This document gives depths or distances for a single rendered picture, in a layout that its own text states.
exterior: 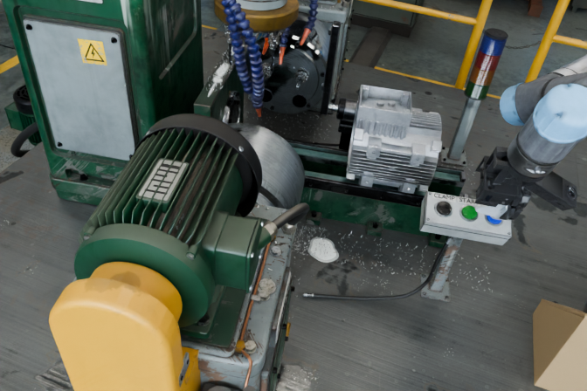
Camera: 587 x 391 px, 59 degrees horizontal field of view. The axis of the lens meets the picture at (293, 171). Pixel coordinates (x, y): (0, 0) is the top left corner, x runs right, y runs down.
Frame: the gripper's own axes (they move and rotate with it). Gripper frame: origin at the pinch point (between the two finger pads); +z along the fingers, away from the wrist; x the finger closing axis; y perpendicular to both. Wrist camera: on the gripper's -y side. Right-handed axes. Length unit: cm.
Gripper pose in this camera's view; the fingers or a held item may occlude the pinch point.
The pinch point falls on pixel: (498, 212)
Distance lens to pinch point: 108.4
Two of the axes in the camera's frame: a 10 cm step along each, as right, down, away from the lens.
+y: -9.8, -1.7, 0.8
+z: -0.1, 4.8, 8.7
